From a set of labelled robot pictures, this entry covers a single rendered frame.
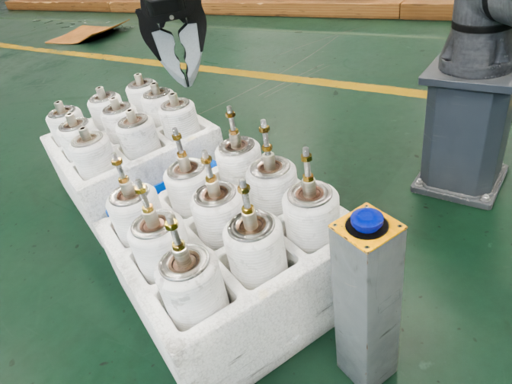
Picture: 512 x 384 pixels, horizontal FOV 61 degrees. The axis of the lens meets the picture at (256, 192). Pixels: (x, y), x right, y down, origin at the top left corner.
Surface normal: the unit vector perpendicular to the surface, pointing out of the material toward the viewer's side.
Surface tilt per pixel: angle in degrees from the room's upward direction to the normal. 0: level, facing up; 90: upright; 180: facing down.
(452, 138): 90
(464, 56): 72
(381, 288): 90
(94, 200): 90
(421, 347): 0
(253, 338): 90
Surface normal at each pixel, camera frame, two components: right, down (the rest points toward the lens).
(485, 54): -0.23, 0.32
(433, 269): -0.15, -0.80
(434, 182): -0.58, 0.54
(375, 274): 0.55, 0.42
